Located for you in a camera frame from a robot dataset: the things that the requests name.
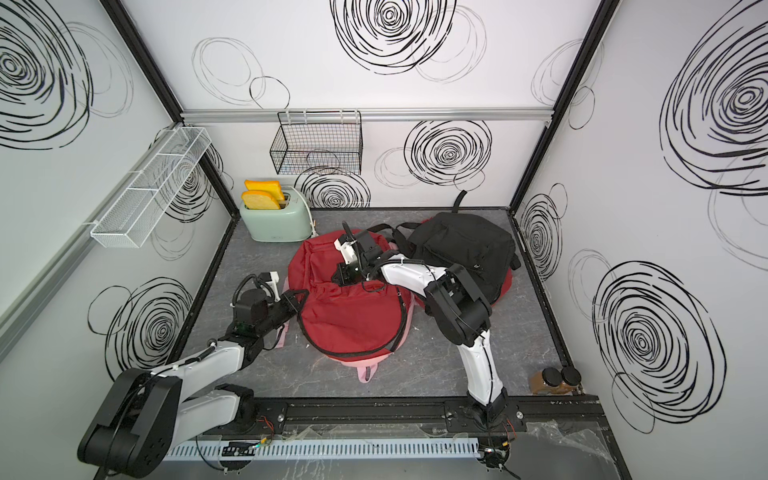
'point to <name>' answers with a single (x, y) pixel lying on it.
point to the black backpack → (444, 239)
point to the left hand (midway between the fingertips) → (308, 292)
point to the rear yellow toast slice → (270, 186)
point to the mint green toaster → (291, 223)
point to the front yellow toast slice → (259, 200)
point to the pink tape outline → (367, 369)
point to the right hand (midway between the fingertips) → (331, 279)
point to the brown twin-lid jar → (551, 380)
